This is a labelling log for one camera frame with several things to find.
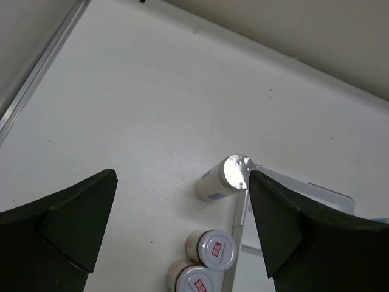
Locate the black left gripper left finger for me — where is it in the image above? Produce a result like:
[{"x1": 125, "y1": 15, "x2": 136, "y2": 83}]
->
[{"x1": 1, "y1": 169, "x2": 117, "y2": 291}]

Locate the white-lid spice jar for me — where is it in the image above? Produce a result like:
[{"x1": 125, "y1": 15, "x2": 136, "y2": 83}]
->
[
  {"x1": 185, "y1": 229, "x2": 237, "y2": 272},
  {"x1": 166, "y1": 259, "x2": 224, "y2": 292}
]

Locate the left silver-lid shaker bottle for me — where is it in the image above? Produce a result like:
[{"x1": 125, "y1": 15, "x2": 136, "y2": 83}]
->
[{"x1": 195, "y1": 154, "x2": 256, "y2": 201}]

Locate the front white-lid spice jar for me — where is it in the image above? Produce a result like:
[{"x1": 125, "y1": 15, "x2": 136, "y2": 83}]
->
[{"x1": 166, "y1": 259, "x2": 224, "y2": 292}]

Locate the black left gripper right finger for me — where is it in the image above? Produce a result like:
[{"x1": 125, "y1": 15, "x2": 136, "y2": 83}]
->
[{"x1": 249, "y1": 170, "x2": 388, "y2": 291}]

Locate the rear white-lid spice jar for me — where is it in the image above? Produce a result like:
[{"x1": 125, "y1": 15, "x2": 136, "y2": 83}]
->
[{"x1": 185, "y1": 229, "x2": 237, "y2": 272}]

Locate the white divided plastic tray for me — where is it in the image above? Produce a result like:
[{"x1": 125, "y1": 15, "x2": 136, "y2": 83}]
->
[{"x1": 221, "y1": 165, "x2": 355, "y2": 291}]

